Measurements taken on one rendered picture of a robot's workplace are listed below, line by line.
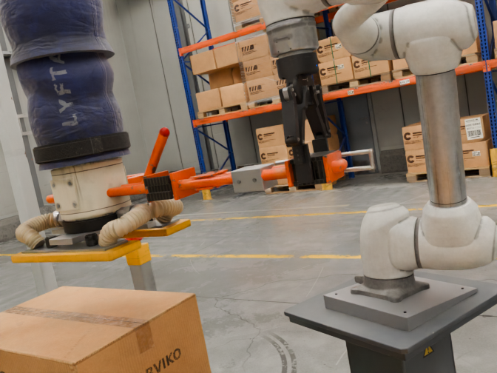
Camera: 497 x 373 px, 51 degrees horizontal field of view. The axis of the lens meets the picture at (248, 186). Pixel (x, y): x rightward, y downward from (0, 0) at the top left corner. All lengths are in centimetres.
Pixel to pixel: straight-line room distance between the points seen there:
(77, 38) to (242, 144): 1024
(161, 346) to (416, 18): 104
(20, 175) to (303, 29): 367
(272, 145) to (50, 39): 832
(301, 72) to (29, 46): 62
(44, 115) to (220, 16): 1045
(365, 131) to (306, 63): 899
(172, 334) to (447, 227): 80
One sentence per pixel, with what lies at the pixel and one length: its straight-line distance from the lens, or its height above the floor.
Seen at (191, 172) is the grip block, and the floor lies 129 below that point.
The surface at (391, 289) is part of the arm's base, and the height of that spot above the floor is 81.
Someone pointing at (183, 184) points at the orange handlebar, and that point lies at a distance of 110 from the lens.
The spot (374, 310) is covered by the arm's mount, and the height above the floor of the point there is 79.
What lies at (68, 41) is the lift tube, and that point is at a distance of 124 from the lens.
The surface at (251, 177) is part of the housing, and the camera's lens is 101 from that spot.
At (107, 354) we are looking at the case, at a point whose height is 93.
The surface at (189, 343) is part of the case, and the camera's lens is 145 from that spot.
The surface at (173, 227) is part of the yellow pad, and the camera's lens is 128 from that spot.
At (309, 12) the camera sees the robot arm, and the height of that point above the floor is 155.
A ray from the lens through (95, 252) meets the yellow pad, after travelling 117.
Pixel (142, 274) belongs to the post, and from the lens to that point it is 200.
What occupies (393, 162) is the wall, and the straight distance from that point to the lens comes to 973.
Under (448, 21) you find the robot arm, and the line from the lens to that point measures 141.
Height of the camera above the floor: 138
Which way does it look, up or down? 7 degrees down
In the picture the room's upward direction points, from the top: 10 degrees counter-clockwise
